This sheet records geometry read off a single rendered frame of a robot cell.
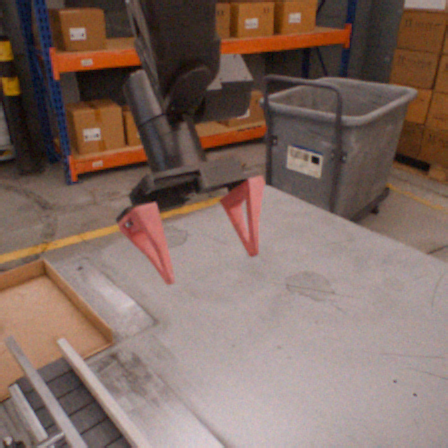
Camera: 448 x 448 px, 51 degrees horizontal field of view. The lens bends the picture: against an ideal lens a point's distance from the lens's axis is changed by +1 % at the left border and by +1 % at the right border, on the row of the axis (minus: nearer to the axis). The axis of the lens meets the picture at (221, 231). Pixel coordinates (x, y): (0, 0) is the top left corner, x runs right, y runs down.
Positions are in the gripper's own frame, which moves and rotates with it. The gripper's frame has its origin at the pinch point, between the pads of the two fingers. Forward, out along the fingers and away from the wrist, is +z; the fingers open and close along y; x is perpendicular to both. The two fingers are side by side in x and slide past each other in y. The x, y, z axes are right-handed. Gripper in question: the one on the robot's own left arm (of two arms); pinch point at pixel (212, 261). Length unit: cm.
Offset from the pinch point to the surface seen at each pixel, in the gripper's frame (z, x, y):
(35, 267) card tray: -13, 67, -8
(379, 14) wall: -217, 291, 447
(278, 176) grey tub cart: -41, 172, 144
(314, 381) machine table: 23.2, 25.4, 23.1
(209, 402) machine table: 19.8, 30.0, 6.3
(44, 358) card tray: 5.0, 48.0, -13.0
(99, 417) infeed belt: 14.6, 28.9, -10.1
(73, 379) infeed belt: 9.0, 35.7, -11.0
